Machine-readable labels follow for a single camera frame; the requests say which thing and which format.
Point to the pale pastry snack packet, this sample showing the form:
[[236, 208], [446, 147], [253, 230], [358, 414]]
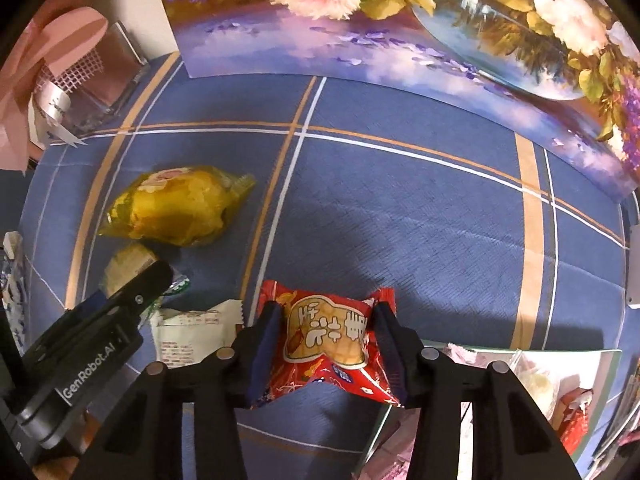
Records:
[[125, 260]]

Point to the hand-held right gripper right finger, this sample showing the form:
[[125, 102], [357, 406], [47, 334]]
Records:
[[387, 355]]

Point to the yellow snack packet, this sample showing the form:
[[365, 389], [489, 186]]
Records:
[[175, 207]]

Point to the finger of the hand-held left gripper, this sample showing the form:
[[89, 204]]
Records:
[[145, 285]]

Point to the blue plaid tablecloth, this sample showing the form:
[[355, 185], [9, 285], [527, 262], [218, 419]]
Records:
[[400, 200]]

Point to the white box with green rim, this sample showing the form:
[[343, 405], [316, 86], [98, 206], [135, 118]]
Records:
[[600, 385]]

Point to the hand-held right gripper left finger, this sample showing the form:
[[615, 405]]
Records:
[[260, 360]]

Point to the clear glass container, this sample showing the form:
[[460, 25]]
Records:
[[107, 80]]

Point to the pale round pastry packet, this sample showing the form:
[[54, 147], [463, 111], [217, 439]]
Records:
[[537, 385]]

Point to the blue white patterned object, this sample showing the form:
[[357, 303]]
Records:
[[14, 280]]

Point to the flower painting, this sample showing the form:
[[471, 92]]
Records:
[[400, 20]]

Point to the white and red snack packet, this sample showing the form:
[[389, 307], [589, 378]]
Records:
[[575, 412]]

